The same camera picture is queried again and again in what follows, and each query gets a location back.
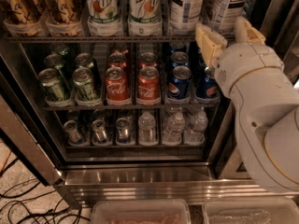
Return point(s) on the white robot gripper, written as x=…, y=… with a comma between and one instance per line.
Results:
x=248, y=66

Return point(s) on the tea bottle blue label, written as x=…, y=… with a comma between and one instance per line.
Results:
x=222, y=14
x=184, y=14

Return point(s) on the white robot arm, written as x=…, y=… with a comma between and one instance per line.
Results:
x=266, y=103

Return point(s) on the right water bottle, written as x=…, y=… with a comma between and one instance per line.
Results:
x=194, y=134

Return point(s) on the water bottle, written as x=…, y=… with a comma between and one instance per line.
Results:
x=147, y=129
x=194, y=134
x=173, y=128

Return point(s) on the middle water bottle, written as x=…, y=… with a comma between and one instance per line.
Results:
x=173, y=128

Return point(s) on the left water bottle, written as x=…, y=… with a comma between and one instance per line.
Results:
x=147, y=129

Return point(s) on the stainless steel fridge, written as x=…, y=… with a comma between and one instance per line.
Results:
x=87, y=175

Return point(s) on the front right pepsi can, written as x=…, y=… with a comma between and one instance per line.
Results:
x=207, y=90

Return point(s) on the pepsi can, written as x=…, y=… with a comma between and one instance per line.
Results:
x=179, y=58
x=179, y=83
x=207, y=90

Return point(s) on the front left pepsi can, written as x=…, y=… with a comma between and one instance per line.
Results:
x=179, y=83

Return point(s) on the coca cola can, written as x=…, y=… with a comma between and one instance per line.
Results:
x=148, y=59
x=148, y=86
x=118, y=60
x=117, y=87

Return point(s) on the front right coca cola can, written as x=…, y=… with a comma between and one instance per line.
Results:
x=148, y=86

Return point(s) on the right 7up zero can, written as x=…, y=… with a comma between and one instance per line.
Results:
x=144, y=17

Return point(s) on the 7up zero can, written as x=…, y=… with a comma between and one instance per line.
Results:
x=144, y=17
x=104, y=17

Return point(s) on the front left coca cola can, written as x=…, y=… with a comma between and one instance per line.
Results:
x=117, y=87

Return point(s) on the left 7up zero can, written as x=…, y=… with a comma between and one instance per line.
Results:
x=104, y=17

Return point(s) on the right silver blue can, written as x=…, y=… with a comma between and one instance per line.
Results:
x=124, y=134

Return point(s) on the silver blue can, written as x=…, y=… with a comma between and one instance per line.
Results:
x=101, y=136
x=75, y=136
x=124, y=134

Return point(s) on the green can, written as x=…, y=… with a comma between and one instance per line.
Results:
x=88, y=61
x=56, y=92
x=57, y=62
x=88, y=91

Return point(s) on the front right green can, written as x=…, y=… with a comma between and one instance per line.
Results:
x=88, y=91

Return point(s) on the middle silver blue can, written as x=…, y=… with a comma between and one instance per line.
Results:
x=101, y=136

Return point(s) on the right orange la croix can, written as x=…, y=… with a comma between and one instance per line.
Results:
x=64, y=16

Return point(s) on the orange la croix can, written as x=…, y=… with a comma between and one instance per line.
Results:
x=64, y=16
x=24, y=17

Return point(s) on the right clear plastic bin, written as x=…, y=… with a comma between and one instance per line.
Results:
x=257, y=210

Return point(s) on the clear plastic bin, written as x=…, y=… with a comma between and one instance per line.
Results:
x=173, y=211
x=257, y=210

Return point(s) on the left silver blue can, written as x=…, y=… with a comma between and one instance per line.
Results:
x=75, y=136

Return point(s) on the front left green can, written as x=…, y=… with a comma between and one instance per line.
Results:
x=56, y=92

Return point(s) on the left clear plastic bin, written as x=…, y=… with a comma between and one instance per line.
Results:
x=173, y=211

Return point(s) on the left orange la croix can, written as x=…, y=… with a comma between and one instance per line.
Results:
x=24, y=17

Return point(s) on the middle wire shelf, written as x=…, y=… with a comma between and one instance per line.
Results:
x=81, y=107

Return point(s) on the wire shelf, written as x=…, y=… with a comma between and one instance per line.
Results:
x=81, y=107
x=95, y=39

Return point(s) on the top wire shelf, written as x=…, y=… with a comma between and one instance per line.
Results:
x=95, y=39

